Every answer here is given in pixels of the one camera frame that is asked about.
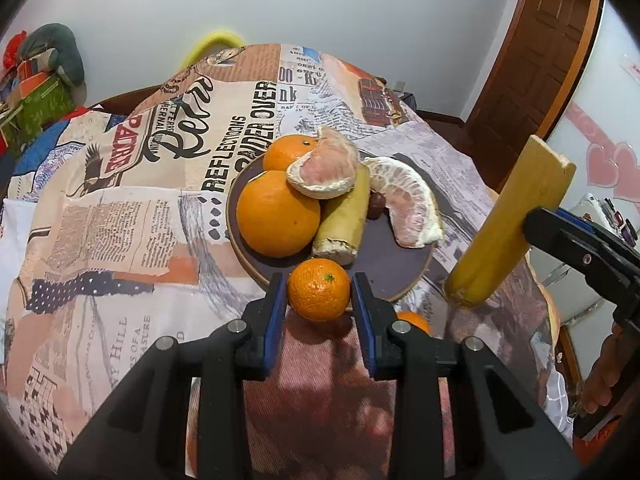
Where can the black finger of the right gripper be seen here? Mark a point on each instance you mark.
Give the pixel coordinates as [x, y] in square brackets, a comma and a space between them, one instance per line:
[610, 267]

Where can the pile of clothes and bags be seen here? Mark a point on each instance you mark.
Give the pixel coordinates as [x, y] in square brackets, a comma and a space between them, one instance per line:
[39, 70]

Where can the yellow sugarcane stick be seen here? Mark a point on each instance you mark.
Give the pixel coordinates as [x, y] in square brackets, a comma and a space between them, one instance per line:
[540, 178]

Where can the large orange front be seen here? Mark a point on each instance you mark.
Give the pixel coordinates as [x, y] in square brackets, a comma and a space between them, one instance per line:
[274, 219]

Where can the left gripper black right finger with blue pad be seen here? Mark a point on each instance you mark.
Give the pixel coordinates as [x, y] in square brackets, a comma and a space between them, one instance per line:
[373, 317]

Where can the newspaper print tablecloth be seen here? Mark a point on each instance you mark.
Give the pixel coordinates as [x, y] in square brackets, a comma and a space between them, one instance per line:
[126, 238]

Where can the person's hand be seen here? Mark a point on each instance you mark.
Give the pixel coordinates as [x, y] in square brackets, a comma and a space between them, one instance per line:
[604, 375]

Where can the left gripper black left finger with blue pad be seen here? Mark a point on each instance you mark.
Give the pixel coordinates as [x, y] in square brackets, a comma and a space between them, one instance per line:
[264, 318]

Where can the peeled pomelo piece left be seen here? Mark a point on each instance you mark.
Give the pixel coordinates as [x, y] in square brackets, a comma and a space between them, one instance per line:
[329, 170]

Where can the brown wooden door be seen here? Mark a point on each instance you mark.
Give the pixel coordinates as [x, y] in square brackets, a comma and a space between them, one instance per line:
[537, 68]

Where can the orange behind right finger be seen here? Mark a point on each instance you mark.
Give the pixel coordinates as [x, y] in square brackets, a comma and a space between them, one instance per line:
[415, 319]

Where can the peeled pomelo segment right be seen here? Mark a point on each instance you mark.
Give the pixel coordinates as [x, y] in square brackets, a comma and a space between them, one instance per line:
[411, 204]

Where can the small dark red fruit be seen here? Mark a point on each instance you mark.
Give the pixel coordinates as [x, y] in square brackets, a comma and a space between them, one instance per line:
[377, 205]

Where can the dark round plate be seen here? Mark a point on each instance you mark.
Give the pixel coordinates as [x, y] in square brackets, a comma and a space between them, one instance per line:
[392, 271]

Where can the orange at back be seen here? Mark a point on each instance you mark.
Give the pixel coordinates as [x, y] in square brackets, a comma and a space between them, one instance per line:
[286, 150]

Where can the yellow green chair back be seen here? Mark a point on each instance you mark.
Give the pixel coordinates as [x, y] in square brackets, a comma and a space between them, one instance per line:
[219, 39]

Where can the short sugarcane piece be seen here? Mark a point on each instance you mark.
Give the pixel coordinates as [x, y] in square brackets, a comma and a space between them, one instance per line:
[341, 228]

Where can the small orange mandarin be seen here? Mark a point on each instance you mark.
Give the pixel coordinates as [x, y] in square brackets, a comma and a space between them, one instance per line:
[319, 290]

